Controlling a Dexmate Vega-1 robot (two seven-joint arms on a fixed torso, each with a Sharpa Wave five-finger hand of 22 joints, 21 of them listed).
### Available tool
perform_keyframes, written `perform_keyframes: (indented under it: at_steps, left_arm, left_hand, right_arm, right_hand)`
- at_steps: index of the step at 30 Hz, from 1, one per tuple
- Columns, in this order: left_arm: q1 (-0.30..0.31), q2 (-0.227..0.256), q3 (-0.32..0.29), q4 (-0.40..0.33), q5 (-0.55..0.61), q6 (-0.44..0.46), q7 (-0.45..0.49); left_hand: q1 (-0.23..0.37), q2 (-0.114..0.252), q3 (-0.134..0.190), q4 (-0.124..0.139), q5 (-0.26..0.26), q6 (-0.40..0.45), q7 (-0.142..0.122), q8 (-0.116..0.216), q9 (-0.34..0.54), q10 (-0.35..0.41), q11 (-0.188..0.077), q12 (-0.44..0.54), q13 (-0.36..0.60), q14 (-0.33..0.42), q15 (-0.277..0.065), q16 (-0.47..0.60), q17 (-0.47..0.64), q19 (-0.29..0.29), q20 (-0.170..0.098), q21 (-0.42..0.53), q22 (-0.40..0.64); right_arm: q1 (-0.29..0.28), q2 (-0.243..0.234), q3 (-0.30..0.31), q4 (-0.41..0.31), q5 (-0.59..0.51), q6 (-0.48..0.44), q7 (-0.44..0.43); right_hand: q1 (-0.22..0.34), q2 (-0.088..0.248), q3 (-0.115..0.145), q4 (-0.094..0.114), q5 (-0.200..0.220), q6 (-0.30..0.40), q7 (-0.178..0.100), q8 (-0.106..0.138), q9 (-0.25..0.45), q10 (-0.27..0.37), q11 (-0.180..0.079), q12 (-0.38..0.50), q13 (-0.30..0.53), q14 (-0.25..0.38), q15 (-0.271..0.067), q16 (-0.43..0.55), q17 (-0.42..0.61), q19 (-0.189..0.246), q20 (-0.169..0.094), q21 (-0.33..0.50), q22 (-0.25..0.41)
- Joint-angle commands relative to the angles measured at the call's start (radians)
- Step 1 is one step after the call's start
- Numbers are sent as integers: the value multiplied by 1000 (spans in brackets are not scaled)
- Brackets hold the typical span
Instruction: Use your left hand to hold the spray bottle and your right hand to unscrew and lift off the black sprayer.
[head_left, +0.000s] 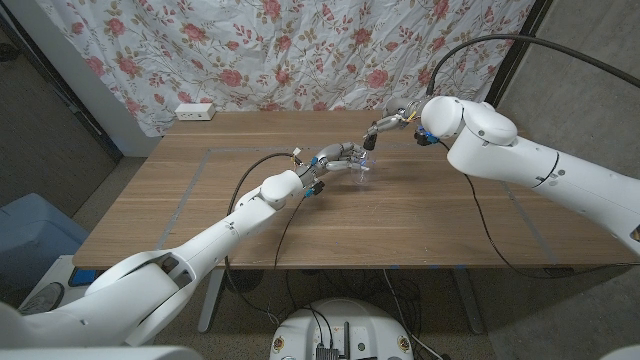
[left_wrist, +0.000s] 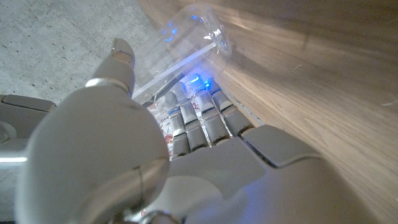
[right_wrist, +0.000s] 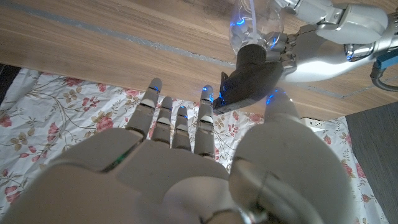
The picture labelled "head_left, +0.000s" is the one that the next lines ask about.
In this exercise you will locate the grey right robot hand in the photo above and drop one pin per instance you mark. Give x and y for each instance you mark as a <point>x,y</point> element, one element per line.
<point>400,112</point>

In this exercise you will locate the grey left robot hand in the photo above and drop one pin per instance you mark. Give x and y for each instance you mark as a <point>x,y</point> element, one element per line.
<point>335,159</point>

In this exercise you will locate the clear plastic spray bottle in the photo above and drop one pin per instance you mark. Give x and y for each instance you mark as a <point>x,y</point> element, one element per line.
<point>361,177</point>

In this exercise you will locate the black sprayer head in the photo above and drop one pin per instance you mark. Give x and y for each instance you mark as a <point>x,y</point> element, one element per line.
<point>369,142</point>

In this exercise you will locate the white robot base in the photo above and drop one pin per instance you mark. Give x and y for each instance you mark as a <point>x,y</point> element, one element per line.
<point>345,320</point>

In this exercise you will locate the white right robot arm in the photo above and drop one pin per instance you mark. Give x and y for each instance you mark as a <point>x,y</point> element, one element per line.
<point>525,155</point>

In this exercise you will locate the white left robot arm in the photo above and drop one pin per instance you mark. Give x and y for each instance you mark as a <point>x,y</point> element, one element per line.
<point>215,240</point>

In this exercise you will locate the floral print curtain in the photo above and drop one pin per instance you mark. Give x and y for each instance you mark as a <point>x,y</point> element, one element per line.
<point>250,50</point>

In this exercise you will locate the white power strip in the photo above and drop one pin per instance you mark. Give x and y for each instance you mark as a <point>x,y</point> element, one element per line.
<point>195,112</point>

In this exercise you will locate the black round floor fan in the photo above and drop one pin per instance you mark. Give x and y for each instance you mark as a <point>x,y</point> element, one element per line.
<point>243,281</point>

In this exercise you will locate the white table leg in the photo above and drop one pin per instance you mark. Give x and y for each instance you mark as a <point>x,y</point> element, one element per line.
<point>210,305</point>

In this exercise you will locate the grey table leg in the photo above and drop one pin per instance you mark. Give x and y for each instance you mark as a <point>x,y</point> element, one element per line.
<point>470,305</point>

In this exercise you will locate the white floor platform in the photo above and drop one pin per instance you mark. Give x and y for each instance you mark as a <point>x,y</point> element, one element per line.
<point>55,270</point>

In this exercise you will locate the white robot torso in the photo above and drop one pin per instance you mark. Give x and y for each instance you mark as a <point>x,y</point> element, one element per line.
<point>100,354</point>

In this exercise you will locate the blue storage bin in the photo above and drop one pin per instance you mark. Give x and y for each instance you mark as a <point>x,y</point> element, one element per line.
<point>35,230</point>

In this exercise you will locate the grey shoe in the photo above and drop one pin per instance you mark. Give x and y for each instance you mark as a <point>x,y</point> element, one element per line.
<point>45,299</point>

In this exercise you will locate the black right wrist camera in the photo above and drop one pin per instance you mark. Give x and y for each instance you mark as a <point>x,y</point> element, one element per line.
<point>425,136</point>

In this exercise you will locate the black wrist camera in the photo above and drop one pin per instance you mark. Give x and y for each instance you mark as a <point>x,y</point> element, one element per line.
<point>425,136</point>
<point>315,189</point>

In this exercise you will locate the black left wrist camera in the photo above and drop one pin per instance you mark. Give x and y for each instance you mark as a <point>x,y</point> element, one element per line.
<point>315,189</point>

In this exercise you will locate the black vertical post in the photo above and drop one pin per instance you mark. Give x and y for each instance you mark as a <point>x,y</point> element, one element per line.
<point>515,65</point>

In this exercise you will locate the black door frame strip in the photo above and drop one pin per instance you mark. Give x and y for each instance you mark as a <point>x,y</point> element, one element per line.
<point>60,85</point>

